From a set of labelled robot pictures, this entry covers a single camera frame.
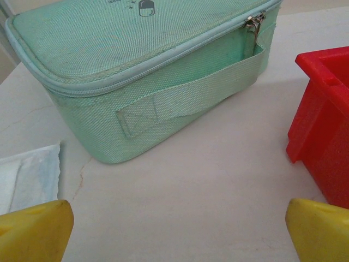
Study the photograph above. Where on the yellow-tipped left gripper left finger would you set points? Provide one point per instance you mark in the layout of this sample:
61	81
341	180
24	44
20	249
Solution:
32	234

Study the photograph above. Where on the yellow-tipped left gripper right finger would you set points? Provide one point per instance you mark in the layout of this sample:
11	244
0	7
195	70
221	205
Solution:
319	234

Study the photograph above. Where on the clear plastic gauze packet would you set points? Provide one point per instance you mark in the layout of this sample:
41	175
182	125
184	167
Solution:
27	174

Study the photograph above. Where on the red plastic bin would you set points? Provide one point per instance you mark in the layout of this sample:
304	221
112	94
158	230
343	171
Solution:
321	122

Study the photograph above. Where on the mint green zipper pouch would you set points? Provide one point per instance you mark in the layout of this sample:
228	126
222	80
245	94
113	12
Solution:
109	54

